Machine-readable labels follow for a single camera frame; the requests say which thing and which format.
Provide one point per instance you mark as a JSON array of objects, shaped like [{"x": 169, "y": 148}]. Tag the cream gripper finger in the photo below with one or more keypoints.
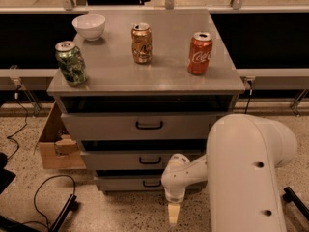
[{"x": 173, "y": 212}]

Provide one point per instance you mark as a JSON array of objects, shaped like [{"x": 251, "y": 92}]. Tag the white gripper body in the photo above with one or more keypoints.
[{"x": 174, "y": 196}]

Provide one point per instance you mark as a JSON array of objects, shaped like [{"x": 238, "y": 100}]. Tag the grey bottom drawer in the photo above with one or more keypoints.
[{"x": 129, "y": 183}]

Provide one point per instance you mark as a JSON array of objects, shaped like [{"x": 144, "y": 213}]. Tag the grey drawer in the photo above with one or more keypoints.
[
  {"x": 140, "y": 126},
  {"x": 129, "y": 183},
  {"x": 133, "y": 160}
]

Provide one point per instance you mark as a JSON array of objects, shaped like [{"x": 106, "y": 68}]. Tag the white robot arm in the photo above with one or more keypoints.
[{"x": 243, "y": 152}]

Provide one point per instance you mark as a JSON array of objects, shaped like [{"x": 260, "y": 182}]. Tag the grey middle drawer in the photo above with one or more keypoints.
[{"x": 133, "y": 160}]

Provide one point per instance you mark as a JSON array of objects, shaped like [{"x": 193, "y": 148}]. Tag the grey drawer cabinet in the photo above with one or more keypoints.
[{"x": 117, "y": 84}]

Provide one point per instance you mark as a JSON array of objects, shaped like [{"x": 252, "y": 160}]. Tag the grey top drawer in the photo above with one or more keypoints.
[{"x": 140, "y": 126}]

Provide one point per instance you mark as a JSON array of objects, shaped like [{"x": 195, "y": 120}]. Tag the black left stand leg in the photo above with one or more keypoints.
[{"x": 70, "y": 206}]

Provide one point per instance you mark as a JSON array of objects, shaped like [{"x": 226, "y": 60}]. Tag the black stand leg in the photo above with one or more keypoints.
[
  {"x": 290, "y": 196},
  {"x": 70, "y": 206}
]

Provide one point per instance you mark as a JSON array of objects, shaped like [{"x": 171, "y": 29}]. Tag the black right stand leg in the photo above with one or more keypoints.
[{"x": 290, "y": 196}]

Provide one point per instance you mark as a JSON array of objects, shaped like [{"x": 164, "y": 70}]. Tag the cardboard box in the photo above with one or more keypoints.
[{"x": 57, "y": 149}]

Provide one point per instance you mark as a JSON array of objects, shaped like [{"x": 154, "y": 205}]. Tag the red coca-cola can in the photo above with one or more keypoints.
[{"x": 199, "y": 53}]

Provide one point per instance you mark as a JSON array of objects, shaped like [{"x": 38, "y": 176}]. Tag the gold soda can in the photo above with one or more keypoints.
[{"x": 141, "y": 46}]

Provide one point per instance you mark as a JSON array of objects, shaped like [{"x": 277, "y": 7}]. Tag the green soda can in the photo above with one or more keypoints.
[{"x": 70, "y": 62}]

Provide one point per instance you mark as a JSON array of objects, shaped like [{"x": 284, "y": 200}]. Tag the black object at left edge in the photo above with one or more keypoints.
[{"x": 6, "y": 176}]

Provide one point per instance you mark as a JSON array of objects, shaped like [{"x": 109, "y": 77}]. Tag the white bowl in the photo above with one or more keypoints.
[{"x": 89, "y": 26}]

